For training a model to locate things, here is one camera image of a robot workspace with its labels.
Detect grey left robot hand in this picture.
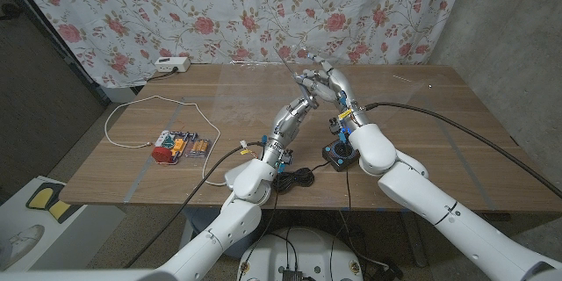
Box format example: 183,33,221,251
263,95,320,168

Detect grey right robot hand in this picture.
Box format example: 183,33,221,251
292,52,372,132

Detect grey orange handled scissors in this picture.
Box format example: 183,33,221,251
274,47,320,110

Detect transparent cling film sheet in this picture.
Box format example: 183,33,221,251
210,61,426,133

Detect black joystick controller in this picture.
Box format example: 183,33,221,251
321,138,360,173

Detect colourful electronic circuit kit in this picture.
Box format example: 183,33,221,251
151,129,212,166

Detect floral backdrop cloth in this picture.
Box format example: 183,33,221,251
6,0,471,89

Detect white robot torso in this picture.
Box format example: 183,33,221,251
236,227,364,281

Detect white power strip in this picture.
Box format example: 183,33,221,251
154,56,191,74

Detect white table leg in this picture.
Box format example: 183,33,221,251
179,218,194,247

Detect grey finned box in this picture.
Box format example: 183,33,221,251
280,267,305,281

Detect grey table leg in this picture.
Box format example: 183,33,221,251
399,211,428,268

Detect black floor adapter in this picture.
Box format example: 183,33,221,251
372,263,405,281

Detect yellow black foot pedal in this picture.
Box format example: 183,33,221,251
25,183,66,211
47,200,87,225

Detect white floor platform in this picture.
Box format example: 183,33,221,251
0,175,126,273

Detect white sneaker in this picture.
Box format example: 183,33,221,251
0,224,46,270

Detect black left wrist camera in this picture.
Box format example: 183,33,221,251
276,148,294,172

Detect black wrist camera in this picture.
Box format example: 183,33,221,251
276,148,294,172
328,116,352,141

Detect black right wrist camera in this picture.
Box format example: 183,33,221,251
328,116,352,141

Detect black coiled USB cable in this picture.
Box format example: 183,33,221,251
274,166,331,195

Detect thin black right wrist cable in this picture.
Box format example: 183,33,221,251
344,169,352,212

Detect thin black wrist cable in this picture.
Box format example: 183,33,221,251
236,170,282,281
344,169,352,212

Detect thin black left wrist cable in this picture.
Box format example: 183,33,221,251
236,170,282,281

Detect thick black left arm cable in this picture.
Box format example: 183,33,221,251
125,141,264,270

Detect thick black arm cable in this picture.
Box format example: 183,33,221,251
364,102,562,199
125,141,264,270

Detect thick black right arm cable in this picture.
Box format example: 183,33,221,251
364,102,562,199

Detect black power strip cord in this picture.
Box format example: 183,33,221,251
147,66,180,83

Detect white floor cable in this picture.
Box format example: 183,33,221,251
340,210,390,270

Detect thin white cable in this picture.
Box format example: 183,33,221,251
104,94,227,187

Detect black frame bar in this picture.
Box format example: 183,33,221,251
0,0,111,107

